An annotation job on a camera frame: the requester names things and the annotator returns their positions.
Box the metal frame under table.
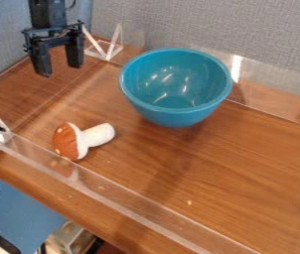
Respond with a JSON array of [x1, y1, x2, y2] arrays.
[[35, 221, 96, 254]]

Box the brown and white toy mushroom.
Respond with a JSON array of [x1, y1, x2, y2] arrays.
[[52, 122, 115, 161]]

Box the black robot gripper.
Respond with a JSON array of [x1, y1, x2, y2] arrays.
[[22, 0, 83, 76]]

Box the blue plastic bowl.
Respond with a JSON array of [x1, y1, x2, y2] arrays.
[[119, 48, 231, 128]]

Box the black object at bottom left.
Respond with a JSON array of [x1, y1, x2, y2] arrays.
[[0, 235, 21, 254]]

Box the clear acrylic front barrier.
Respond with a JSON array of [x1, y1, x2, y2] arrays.
[[0, 132, 258, 254]]

